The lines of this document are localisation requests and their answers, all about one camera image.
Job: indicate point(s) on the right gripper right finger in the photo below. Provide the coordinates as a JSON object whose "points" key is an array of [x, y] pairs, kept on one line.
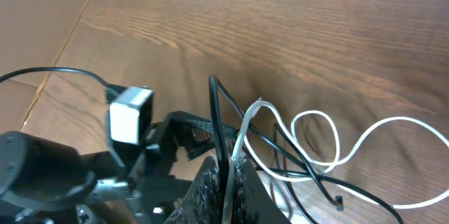
{"points": [[251, 202]]}

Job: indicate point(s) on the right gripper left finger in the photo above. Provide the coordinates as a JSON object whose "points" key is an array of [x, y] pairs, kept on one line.
{"points": [[203, 201]]}

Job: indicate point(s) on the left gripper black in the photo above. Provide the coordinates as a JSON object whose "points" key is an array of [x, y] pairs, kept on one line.
{"points": [[156, 193]]}

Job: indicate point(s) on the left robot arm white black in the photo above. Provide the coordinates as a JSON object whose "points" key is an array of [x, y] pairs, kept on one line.
{"points": [[45, 182]]}

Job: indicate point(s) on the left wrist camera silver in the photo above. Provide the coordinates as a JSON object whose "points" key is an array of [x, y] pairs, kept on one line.
{"points": [[129, 114]]}

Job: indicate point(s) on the left arm camera cable black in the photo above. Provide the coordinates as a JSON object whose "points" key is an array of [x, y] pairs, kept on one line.
{"points": [[111, 90]]}

